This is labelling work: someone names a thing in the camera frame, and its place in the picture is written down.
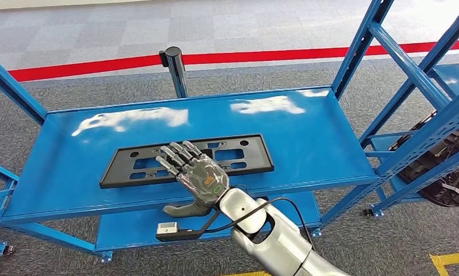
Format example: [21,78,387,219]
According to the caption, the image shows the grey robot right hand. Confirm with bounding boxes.
[155,140,230,219]

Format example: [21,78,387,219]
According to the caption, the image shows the black rectangular panel with cutouts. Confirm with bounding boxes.
[99,133,275,190]

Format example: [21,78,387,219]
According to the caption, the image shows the black ribbed plastic housing part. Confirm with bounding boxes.
[388,110,459,208]

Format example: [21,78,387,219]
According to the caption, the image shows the yellow floor tape square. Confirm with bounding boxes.
[221,270,272,276]
[430,251,459,276]

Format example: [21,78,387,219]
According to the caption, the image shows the red barrier belt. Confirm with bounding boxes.
[0,39,459,86]

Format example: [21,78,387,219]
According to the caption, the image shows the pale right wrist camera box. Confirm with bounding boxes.
[156,222,200,242]

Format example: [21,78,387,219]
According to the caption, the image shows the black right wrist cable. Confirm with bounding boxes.
[196,197,315,252]

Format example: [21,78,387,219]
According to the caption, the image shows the chrome barrier stanchion post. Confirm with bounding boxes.
[159,46,189,99]

